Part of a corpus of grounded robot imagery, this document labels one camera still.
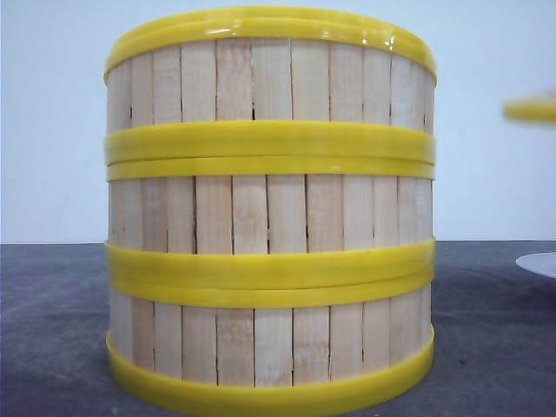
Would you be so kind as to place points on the woven bamboo steamer lid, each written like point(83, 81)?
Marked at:
point(539, 108)

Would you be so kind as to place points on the bamboo steamer basket with bun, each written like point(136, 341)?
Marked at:
point(263, 90)

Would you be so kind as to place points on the white plate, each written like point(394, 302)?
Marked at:
point(539, 263)

